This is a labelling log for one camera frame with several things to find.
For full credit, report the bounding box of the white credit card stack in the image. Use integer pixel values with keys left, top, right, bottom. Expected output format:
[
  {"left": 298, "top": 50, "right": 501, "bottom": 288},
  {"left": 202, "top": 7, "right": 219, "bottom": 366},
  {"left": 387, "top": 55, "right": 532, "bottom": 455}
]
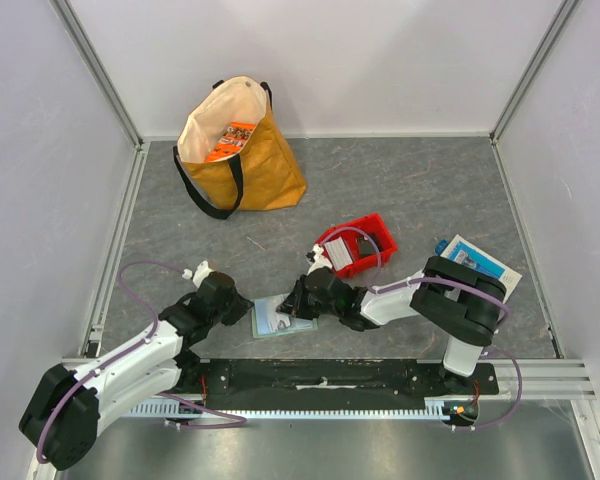
[{"left": 324, "top": 237, "right": 353, "bottom": 271}]

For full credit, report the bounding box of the red plastic bin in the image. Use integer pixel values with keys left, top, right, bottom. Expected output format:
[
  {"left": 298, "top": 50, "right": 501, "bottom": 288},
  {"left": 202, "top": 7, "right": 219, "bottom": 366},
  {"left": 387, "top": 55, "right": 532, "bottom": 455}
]
[{"left": 316, "top": 212, "right": 398, "bottom": 279}]

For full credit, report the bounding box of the mustard yellow tote bag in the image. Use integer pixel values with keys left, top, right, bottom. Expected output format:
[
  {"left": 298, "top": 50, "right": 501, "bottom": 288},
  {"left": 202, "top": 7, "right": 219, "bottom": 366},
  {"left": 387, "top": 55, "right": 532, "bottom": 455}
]
[{"left": 172, "top": 76, "right": 307, "bottom": 220}]

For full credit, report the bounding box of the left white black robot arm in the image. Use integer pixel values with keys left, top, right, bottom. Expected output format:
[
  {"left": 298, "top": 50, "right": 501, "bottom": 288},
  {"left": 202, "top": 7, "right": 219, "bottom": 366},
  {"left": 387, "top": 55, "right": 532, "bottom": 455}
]
[{"left": 19, "top": 262, "right": 254, "bottom": 470}]

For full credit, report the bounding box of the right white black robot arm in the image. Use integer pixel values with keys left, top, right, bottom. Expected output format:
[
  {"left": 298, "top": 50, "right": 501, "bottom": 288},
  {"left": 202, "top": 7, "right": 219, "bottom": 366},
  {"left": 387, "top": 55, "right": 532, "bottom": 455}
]
[{"left": 276, "top": 256, "right": 510, "bottom": 394}]

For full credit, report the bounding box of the small black object in bin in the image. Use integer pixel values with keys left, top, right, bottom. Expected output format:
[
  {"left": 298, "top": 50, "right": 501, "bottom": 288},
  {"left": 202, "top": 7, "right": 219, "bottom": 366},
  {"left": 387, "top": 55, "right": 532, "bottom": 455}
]
[{"left": 356, "top": 234, "right": 382, "bottom": 259}]

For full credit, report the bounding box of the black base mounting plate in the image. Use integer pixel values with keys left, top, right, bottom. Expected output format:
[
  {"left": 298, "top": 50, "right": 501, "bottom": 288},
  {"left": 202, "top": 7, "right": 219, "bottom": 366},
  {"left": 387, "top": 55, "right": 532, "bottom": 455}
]
[{"left": 176, "top": 359, "right": 499, "bottom": 397}]

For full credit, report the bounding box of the blue razor package box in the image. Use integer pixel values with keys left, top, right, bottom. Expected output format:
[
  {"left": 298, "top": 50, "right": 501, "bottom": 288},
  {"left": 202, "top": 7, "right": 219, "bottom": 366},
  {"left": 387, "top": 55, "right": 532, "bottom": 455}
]
[{"left": 434, "top": 234, "right": 522, "bottom": 303}]

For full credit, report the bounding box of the orange printed box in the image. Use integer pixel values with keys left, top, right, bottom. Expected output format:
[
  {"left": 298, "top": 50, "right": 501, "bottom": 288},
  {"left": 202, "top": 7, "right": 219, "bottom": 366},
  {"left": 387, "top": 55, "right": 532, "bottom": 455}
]
[{"left": 204, "top": 122, "right": 256, "bottom": 163}]

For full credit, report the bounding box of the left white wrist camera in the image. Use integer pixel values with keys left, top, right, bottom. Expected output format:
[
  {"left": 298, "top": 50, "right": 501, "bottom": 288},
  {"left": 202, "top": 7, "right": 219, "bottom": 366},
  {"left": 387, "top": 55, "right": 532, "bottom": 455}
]
[{"left": 181, "top": 260, "right": 215, "bottom": 289}]

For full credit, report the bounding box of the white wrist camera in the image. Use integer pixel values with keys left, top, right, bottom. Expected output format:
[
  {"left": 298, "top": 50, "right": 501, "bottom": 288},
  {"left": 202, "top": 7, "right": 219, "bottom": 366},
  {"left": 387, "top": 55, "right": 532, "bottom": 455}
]
[
  {"left": 181, "top": 260, "right": 215, "bottom": 289},
  {"left": 306, "top": 244, "right": 333, "bottom": 274}
]

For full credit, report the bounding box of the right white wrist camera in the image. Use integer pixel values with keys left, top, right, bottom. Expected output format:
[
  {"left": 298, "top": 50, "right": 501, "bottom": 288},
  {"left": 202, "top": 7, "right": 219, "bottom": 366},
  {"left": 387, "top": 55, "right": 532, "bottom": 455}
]
[{"left": 306, "top": 244, "right": 333, "bottom": 274}]

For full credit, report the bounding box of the grey slotted cable duct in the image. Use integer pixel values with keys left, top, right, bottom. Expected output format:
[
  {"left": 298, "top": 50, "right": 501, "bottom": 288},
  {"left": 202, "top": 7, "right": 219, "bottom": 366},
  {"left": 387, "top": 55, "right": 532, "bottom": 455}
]
[{"left": 122, "top": 397, "right": 450, "bottom": 422}]

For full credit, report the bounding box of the left aluminium frame post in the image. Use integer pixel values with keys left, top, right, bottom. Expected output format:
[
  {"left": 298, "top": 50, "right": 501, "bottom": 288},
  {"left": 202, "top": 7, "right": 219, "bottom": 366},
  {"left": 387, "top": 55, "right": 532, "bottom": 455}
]
[{"left": 50, "top": 0, "right": 144, "bottom": 149}]

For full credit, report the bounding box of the aluminium frame post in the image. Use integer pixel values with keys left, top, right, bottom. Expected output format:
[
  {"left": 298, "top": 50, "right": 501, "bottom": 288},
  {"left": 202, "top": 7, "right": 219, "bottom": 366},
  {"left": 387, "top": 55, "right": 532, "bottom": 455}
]
[
  {"left": 50, "top": 0, "right": 144, "bottom": 149},
  {"left": 489, "top": 0, "right": 581, "bottom": 145}
]

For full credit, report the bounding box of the right aluminium frame post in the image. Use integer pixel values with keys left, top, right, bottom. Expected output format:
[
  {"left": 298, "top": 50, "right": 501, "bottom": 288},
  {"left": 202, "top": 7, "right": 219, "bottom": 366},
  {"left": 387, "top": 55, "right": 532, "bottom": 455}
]
[{"left": 489, "top": 0, "right": 581, "bottom": 145}]

